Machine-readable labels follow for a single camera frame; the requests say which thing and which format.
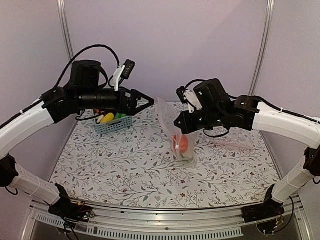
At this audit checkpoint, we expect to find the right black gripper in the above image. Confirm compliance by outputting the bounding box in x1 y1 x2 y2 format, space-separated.
174 107 225 134

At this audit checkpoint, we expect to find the red cherry tomatoes toy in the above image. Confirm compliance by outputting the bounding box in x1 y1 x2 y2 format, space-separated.
93 108 105 114

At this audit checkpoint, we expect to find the white garlic toy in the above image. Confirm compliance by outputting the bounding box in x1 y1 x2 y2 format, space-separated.
96 114 105 124

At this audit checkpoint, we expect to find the green pepper toy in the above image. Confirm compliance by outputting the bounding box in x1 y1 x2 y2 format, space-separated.
114 113 127 120

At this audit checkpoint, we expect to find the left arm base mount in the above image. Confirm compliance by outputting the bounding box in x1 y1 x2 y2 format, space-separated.
48 183 95 222

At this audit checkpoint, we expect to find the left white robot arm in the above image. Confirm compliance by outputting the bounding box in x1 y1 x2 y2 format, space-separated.
0 59 155 217

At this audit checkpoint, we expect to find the yellow pepper toy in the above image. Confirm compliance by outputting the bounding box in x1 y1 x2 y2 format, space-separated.
100 112 115 124

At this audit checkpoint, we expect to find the front aluminium rail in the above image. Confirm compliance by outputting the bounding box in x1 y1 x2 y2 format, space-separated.
22 195 312 240

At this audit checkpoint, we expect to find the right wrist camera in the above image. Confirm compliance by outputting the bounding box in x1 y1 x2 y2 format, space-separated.
176 86 203 113

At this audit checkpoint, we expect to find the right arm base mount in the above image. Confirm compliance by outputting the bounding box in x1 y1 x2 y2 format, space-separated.
241 184 285 235

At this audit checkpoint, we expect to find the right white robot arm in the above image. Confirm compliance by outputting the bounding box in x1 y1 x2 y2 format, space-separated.
174 78 320 218

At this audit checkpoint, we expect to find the light blue plastic basket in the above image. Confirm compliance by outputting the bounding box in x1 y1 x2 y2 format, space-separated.
93 116 133 135

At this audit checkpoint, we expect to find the right aluminium frame post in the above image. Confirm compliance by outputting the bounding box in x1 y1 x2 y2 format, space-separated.
248 0 275 96

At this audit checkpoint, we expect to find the white daikon radish toy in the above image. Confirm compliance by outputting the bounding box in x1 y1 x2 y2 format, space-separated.
177 151 196 163

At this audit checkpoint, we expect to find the left aluminium frame post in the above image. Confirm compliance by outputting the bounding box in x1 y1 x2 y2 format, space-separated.
56 0 74 60

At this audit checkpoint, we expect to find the orange pepper toy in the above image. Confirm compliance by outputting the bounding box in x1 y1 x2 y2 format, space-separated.
173 135 189 154

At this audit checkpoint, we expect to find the aluminium frame post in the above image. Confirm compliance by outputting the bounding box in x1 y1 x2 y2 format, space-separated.
56 0 74 60
248 0 275 96

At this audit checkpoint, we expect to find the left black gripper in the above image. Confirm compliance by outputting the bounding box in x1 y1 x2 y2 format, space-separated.
78 85 155 115

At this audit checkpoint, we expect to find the floral patterned table mat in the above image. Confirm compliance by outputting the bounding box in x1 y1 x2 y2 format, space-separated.
50 106 279 209

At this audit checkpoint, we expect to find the clear zip bag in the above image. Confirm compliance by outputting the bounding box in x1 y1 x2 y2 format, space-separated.
156 98 197 169
206 126 254 150

